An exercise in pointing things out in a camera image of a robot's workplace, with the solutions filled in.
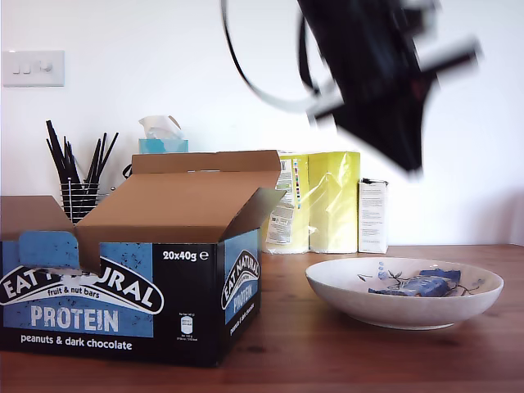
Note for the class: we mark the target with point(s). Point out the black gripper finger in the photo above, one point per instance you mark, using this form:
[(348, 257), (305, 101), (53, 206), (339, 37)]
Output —
[(423, 94), (380, 123)]

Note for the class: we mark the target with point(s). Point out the blue snack bar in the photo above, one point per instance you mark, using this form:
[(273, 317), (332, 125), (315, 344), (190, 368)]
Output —
[(425, 285)]

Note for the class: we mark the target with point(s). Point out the black stick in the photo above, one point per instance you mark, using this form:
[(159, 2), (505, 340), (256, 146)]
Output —
[(93, 160), (109, 154), (100, 155), (71, 159), (58, 149), (56, 161)]

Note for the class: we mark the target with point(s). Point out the open snack bar carton box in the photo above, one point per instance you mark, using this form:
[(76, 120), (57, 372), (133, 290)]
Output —
[(184, 311)]

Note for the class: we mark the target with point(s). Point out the white carton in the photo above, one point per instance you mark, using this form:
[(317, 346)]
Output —
[(372, 221)]

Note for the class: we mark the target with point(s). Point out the yellow paper towel pack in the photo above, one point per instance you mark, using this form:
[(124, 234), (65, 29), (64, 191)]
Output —
[(331, 204)]

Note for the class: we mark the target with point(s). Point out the white plate with blue flowers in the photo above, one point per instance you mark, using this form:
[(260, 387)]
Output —
[(409, 315)]

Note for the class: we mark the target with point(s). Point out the blue tissue box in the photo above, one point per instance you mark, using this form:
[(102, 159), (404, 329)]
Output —
[(176, 146)]

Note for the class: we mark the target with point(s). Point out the white wall light switch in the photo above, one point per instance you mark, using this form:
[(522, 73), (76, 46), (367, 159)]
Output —
[(32, 69)]

